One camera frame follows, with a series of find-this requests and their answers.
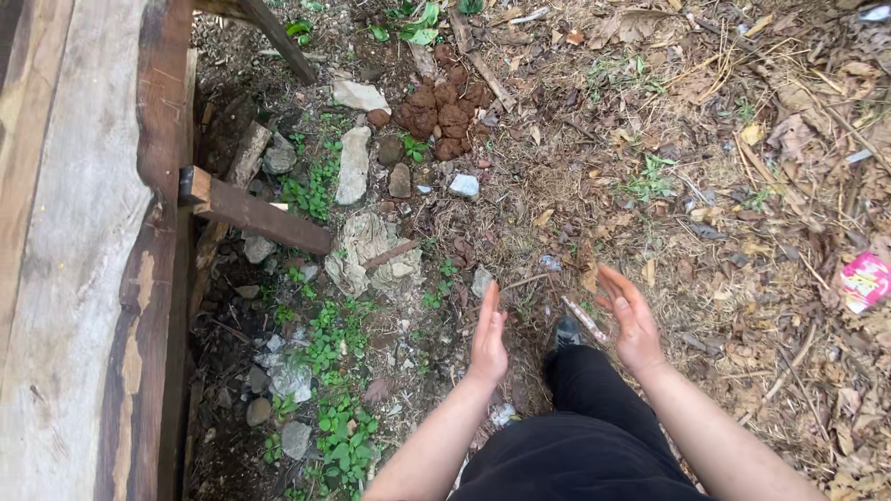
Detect person's right hand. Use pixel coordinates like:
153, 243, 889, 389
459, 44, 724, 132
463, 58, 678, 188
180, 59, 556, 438
594, 262, 668, 377

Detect person's left hand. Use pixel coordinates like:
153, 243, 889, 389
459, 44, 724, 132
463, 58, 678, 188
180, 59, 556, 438
468, 280, 510, 385

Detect dark wooden brace beam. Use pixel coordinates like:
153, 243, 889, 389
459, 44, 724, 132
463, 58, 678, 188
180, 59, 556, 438
178, 165, 334, 256

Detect weathered wooden bench plank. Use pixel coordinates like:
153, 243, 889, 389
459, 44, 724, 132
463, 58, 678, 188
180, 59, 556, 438
0, 0, 197, 501

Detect old wooden slat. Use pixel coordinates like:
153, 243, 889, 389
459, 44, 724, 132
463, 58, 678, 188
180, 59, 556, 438
447, 6, 517, 113

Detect pink plastic wrapper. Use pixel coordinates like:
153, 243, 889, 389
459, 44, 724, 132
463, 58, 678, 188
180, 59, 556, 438
839, 251, 891, 315

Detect grey blocky stone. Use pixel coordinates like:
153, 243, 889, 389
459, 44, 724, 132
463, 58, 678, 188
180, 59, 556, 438
280, 421, 313, 462

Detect flat white stone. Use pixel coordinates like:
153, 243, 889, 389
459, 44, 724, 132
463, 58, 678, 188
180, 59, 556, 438
332, 79, 393, 115

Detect long pale stone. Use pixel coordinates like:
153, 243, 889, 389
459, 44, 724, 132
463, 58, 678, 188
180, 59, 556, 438
334, 125, 373, 206

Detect pale grey rubble stone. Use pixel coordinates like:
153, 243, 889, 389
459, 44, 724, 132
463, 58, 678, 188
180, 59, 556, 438
269, 361, 314, 404

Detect small brown stone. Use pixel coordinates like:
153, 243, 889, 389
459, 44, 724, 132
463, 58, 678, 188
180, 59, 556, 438
387, 162, 413, 200

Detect person's black trousers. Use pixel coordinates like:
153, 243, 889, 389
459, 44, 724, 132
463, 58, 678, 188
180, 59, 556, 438
449, 345, 712, 501

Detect dark wooden slanted beam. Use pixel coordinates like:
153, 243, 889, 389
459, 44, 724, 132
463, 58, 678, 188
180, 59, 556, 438
194, 0, 318, 86

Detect grey rounded stone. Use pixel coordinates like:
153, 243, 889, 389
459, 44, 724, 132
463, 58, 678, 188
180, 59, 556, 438
262, 133, 299, 175

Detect grey angular stone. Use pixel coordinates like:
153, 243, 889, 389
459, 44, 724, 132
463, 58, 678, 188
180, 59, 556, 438
241, 234, 278, 265

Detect person's dark shoe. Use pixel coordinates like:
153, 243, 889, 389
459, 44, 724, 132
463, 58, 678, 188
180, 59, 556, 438
554, 316, 585, 349

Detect rough wooden bench leg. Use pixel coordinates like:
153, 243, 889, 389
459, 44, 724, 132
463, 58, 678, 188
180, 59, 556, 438
188, 121, 273, 315

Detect short brown stick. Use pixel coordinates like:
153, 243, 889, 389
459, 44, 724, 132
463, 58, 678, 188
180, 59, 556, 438
360, 239, 419, 271

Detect crumpled dirty cloth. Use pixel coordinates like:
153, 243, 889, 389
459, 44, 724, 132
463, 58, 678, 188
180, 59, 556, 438
323, 212, 424, 299

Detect pale thin stick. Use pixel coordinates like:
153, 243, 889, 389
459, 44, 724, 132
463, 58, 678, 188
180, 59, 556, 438
560, 295, 611, 344

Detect dark round stone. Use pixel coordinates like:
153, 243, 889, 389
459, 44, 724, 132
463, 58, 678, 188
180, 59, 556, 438
376, 135, 405, 167

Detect patch of green weeds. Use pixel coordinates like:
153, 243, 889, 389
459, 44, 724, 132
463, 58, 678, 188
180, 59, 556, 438
262, 299, 382, 501

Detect pile of brown clods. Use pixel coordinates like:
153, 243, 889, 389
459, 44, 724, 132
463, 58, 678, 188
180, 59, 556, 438
393, 43, 492, 162

